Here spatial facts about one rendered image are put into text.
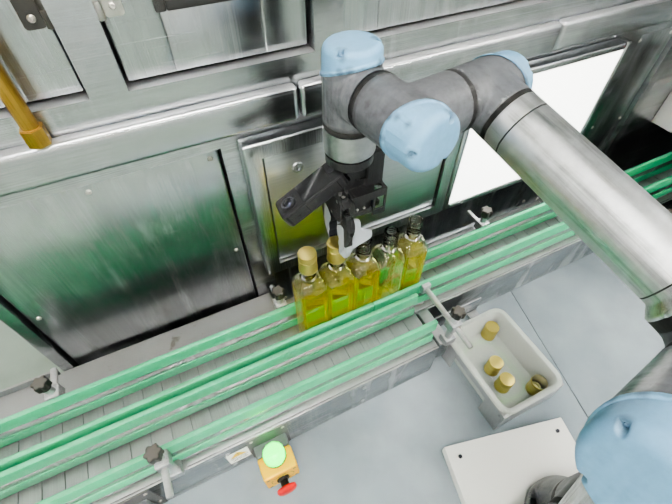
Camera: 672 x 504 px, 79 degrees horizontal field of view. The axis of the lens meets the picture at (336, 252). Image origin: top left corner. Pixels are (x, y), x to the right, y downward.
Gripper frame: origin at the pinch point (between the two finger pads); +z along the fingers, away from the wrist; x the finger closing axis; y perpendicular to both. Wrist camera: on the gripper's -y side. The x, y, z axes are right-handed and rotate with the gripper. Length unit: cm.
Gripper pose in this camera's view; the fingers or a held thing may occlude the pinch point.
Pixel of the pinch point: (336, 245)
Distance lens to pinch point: 73.5
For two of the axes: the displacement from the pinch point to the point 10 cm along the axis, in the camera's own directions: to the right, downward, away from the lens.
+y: 9.0, -3.4, 2.8
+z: 0.0, 6.4, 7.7
